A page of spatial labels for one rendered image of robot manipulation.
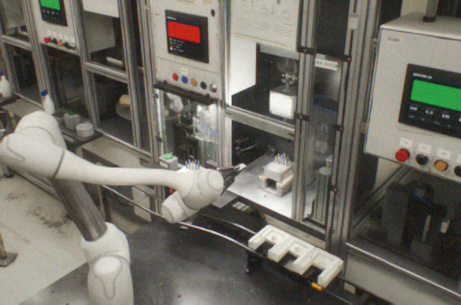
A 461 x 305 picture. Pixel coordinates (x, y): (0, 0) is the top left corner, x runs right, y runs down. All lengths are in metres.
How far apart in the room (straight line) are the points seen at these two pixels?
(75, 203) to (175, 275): 0.59
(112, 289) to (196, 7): 1.17
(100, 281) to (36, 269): 1.64
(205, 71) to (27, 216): 2.30
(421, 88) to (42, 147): 1.21
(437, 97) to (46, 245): 2.83
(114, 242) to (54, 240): 1.70
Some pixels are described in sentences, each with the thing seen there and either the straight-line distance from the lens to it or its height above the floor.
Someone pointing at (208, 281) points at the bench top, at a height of 0.68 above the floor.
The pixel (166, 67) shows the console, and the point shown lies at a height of 1.45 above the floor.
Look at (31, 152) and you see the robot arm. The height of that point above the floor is 1.46.
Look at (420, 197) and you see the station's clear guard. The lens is 1.80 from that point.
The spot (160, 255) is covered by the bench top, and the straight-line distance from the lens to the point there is 2.30.
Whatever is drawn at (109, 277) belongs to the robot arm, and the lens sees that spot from 1.86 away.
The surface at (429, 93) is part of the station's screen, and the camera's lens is 1.59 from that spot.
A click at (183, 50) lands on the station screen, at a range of 2.15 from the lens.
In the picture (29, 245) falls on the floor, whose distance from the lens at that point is 3.70.
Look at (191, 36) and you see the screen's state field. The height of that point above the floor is 1.64.
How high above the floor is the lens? 2.17
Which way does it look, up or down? 26 degrees down
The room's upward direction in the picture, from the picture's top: 1 degrees counter-clockwise
